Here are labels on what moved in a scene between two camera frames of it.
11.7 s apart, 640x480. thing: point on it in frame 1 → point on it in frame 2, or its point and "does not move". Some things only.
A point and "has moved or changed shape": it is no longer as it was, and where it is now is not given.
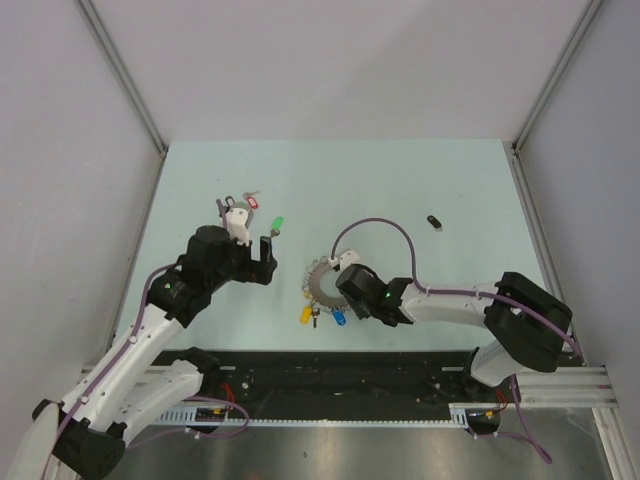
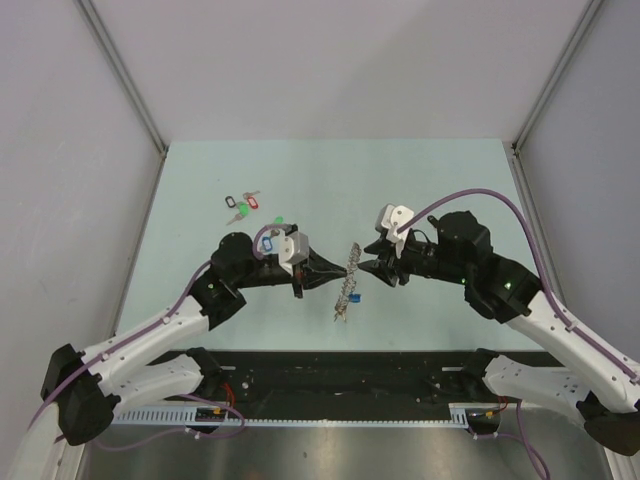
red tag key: (251, 198) does not move
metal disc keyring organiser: (312, 289) has moved or changed shape
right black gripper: (360, 312) → (382, 269)
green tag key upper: (243, 204) does not move
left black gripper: (254, 270) → (321, 271)
